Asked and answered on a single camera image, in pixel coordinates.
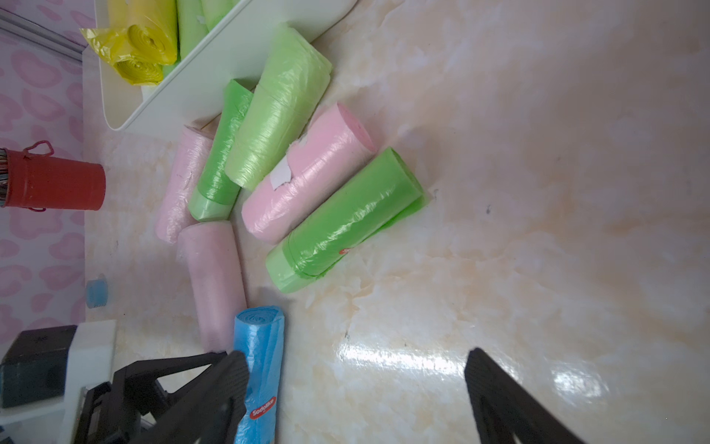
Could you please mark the bundle of pens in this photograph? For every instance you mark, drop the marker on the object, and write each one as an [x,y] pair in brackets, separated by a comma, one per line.
[4,177]

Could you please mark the pink roll with label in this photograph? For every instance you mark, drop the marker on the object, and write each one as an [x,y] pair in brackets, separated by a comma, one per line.
[334,148]

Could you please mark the white plastic storage box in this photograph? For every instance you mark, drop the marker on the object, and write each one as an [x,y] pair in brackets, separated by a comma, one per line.
[237,48]

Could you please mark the blue tape roll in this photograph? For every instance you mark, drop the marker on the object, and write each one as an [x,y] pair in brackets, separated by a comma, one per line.
[96,292]

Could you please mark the light green roll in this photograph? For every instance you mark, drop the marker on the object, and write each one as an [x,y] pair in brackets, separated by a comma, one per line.
[215,10]
[292,84]

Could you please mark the yellow roll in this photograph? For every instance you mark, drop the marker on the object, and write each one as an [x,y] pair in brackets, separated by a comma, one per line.
[112,45]
[151,27]

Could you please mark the red pen holder cup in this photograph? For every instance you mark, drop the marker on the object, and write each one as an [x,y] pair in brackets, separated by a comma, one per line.
[38,180]

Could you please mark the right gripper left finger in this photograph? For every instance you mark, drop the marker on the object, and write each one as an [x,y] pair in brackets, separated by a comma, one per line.
[211,411]

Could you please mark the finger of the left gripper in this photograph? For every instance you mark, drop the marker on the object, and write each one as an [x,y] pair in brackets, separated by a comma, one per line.
[113,411]

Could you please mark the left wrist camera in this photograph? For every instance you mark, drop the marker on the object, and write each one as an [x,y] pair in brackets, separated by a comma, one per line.
[45,377]

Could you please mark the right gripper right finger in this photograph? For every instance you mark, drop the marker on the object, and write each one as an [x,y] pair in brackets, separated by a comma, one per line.
[504,412]

